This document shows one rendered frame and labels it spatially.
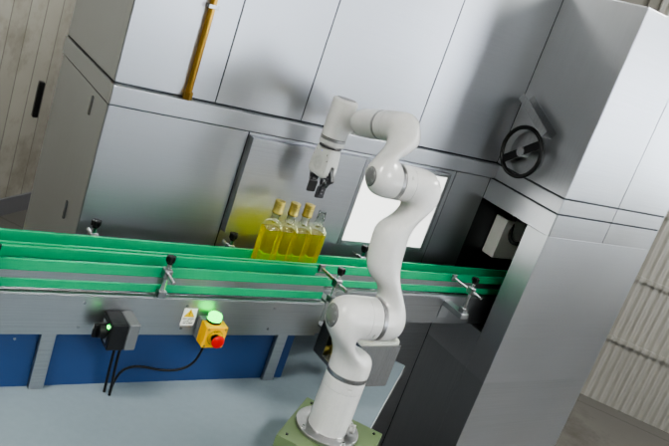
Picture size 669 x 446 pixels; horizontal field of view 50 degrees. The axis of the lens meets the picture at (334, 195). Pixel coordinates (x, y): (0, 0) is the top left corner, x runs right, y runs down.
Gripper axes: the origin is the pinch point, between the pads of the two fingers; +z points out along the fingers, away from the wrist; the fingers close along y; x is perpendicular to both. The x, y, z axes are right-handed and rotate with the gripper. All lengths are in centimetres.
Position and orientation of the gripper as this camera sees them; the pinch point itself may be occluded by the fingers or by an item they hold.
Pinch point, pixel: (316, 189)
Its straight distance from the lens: 239.4
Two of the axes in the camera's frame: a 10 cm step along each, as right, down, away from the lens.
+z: -3.2, 9.1, 2.6
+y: 5.1, 4.0, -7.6
